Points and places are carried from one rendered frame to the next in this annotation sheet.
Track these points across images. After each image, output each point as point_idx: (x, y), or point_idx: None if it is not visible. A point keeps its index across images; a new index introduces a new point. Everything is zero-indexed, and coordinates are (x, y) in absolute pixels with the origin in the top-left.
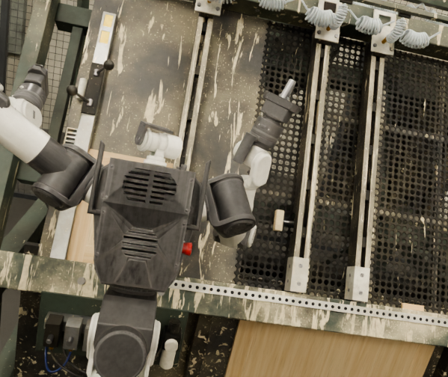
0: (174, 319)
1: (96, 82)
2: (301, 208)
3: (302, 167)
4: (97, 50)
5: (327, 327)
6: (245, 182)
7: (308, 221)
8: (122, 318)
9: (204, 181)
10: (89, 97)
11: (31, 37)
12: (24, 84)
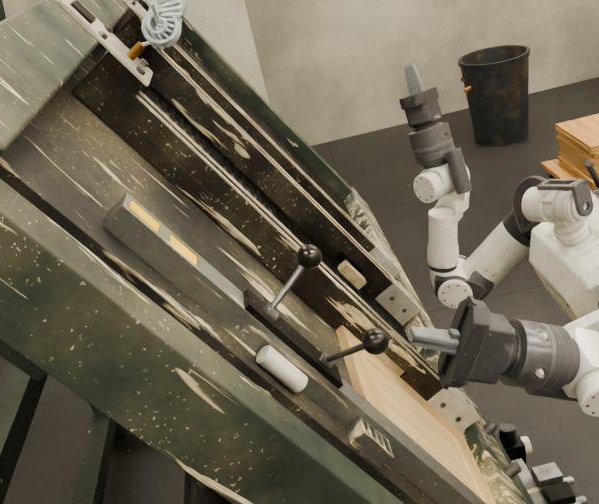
0: (502, 429)
1: (285, 326)
2: (349, 238)
3: (306, 202)
4: (215, 281)
5: (424, 310)
6: (462, 209)
7: (357, 243)
8: None
9: None
10: (315, 355)
11: (228, 380)
12: (531, 332)
